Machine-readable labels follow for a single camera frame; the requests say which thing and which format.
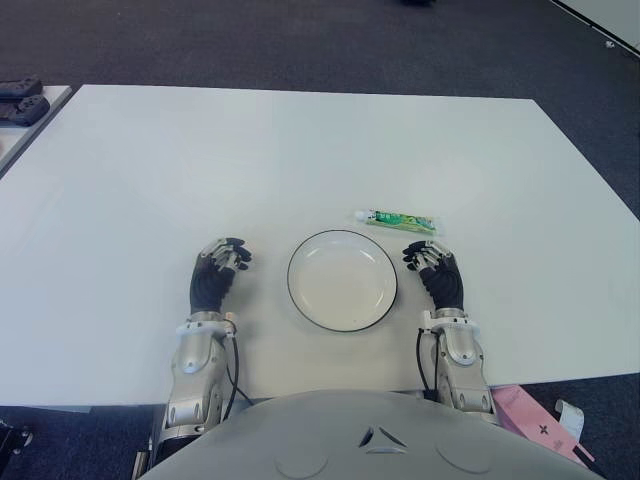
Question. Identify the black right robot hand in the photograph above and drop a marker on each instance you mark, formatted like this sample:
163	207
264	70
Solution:
445	285

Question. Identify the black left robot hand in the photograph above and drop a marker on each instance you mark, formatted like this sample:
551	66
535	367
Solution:
210	287

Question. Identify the green toothpaste tube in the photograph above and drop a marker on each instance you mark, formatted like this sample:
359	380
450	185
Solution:
400	220

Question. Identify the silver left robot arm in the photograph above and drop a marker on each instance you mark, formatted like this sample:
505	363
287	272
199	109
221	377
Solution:
192	365

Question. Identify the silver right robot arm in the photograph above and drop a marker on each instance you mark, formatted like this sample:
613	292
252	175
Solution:
462	360

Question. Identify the white plate with black rim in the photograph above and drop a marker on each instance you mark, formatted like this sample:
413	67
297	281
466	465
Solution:
342	285

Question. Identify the pink cardboard box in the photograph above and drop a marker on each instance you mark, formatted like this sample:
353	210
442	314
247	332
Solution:
530	415

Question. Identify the grey robot torso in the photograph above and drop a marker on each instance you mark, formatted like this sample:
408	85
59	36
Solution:
370	440

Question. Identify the white paper strip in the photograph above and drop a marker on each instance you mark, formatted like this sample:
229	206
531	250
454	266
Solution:
570	420

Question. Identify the white side table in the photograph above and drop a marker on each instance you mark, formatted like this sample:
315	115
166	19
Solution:
30	132

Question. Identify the black floor equipment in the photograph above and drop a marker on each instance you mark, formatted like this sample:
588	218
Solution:
12	440

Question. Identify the black game controller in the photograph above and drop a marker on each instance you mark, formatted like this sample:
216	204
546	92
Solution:
25	110
20	87

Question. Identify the white background table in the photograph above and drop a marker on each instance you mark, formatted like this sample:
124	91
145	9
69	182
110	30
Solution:
607	20

